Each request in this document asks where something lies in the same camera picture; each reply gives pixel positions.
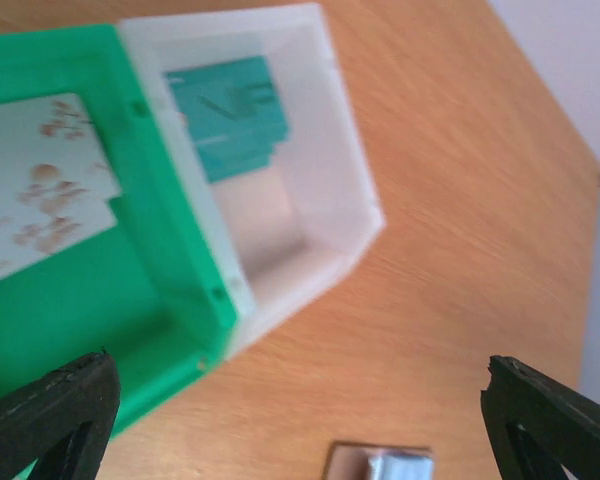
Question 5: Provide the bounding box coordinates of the clear plastic bin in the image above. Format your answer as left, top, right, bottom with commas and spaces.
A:
118, 3, 385, 357

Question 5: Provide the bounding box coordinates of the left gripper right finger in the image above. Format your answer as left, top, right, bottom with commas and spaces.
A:
480, 355, 600, 479

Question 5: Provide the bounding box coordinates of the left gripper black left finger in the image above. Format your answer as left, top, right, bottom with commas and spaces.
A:
0, 352, 121, 479

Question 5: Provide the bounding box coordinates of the grey card in tray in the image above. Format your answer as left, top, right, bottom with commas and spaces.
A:
0, 93, 122, 280

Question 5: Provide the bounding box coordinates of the green plastic tray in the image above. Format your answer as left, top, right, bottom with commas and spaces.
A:
0, 25, 236, 433

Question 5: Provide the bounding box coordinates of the blue card holder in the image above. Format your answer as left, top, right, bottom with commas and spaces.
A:
321, 441, 434, 480

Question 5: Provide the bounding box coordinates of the teal card stack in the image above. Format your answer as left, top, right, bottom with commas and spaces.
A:
166, 56, 289, 183

